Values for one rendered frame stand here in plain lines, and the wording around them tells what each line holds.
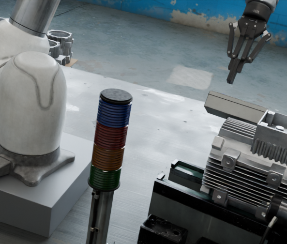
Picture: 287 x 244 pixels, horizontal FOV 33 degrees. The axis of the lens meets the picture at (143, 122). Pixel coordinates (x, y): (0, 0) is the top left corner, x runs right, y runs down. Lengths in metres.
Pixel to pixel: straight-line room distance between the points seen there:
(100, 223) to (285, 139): 0.42
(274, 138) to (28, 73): 0.56
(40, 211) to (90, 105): 0.76
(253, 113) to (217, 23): 5.37
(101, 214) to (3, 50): 0.52
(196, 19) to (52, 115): 5.64
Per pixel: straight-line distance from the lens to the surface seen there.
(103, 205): 0.97
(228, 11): 6.61
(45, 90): 1.12
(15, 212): 1.17
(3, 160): 1.20
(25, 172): 1.19
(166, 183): 1.18
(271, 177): 1.04
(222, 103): 1.34
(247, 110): 1.33
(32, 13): 1.28
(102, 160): 0.89
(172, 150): 1.60
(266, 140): 1.06
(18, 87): 1.11
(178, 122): 1.80
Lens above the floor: 1.55
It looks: 25 degrees down
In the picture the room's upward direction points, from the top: 10 degrees clockwise
